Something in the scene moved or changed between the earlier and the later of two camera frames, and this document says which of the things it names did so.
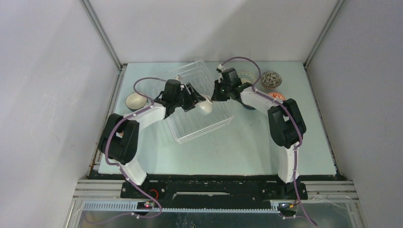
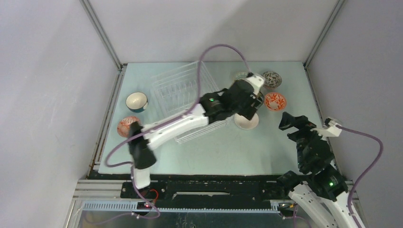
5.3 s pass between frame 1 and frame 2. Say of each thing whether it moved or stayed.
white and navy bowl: stayed
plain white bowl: moved
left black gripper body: moved
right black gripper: moved
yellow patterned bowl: stayed
